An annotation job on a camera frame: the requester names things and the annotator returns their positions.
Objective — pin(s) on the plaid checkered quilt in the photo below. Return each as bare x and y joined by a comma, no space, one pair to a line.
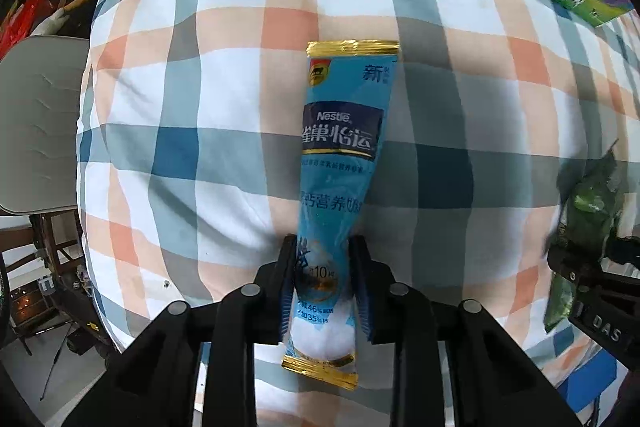
189,148

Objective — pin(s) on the red plastic bag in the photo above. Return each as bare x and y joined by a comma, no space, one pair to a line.
20,24

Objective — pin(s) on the grey chair seat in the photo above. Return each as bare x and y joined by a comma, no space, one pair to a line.
40,90

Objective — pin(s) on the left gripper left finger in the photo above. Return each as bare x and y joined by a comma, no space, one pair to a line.
256,313

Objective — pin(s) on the green snack bag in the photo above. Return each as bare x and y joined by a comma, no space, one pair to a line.
587,219

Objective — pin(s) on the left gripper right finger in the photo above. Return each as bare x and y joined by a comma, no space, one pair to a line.
394,313

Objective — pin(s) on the blue Nestle milk powder sachet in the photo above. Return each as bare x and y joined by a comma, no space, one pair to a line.
344,117

